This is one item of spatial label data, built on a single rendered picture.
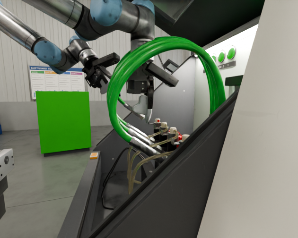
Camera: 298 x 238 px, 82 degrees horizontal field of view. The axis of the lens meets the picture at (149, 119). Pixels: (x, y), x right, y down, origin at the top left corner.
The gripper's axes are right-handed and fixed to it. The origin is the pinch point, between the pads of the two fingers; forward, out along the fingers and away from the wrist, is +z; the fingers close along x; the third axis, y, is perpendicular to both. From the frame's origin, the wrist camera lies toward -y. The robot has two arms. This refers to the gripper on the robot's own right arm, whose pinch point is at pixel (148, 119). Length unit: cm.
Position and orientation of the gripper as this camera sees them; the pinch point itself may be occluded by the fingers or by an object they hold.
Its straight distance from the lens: 57.2
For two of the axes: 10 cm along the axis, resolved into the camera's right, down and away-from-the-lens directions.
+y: -9.8, 0.2, -1.9
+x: 1.9, 1.4, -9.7
